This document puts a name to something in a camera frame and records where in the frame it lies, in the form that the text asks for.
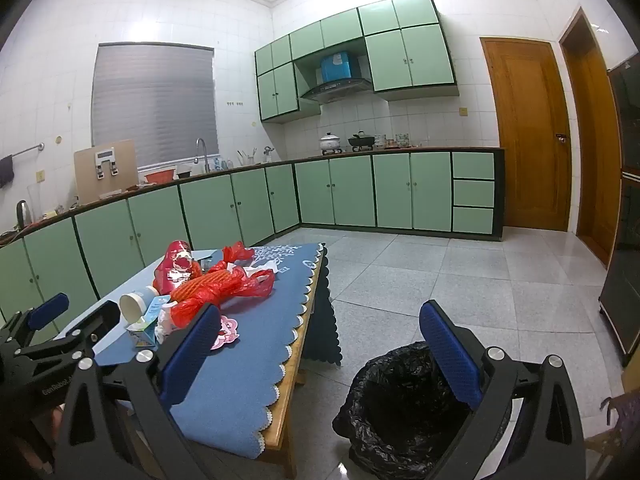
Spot bin with black bag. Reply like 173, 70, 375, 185
332, 341, 511, 480

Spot glass jars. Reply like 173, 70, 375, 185
375, 132, 412, 150

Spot blue box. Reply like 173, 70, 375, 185
320, 51, 360, 83

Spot red paper cup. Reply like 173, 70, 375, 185
152, 240, 203, 297

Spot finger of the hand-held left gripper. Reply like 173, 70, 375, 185
15, 301, 122, 362
0, 292, 71, 347

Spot metal sink faucet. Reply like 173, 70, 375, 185
194, 137, 211, 175

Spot green wall cabinets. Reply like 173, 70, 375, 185
254, 0, 460, 123

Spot red foam fruit net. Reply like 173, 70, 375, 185
171, 270, 237, 303

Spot blue white drink carton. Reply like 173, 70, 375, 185
126, 297, 173, 350

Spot white tissue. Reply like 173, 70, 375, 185
225, 259, 275, 281

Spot grey window blind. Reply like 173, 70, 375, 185
91, 42, 221, 168

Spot pink wrapper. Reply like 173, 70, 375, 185
209, 312, 241, 351

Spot blue printed table mat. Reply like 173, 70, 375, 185
92, 242, 344, 461

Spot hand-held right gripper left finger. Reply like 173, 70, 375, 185
54, 304, 222, 480

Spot wooden door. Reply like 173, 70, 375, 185
480, 37, 573, 233
559, 7, 623, 268

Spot black range hood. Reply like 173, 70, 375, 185
300, 77, 373, 104

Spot dark glass cabinet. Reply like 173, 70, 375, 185
597, 57, 640, 367

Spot wooden table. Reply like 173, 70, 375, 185
92, 242, 331, 466

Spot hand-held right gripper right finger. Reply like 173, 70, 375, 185
419, 300, 587, 480

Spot red plastic bag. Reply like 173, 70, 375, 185
170, 241, 277, 328

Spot green base cabinets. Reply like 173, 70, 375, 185
0, 147, 506, 346

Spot wooden cutting board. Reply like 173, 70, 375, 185
74, 140, 138, 202

